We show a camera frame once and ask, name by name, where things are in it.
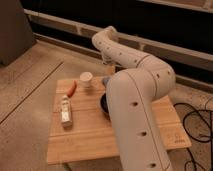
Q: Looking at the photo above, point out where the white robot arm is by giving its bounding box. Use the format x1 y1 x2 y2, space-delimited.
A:
92 26 176 171

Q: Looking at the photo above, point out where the dark round bowl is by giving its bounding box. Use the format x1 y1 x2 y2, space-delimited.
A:
100 93 110 119

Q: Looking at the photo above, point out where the orange carrot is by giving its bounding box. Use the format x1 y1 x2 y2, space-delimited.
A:
67 80 77 98

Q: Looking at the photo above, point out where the wooden cutting board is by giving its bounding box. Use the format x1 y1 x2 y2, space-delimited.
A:
46 76 191 164

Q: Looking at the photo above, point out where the grey chair corner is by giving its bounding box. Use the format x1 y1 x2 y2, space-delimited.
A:
0 0 36 66

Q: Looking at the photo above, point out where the black cable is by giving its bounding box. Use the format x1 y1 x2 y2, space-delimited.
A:
173 97 213 171

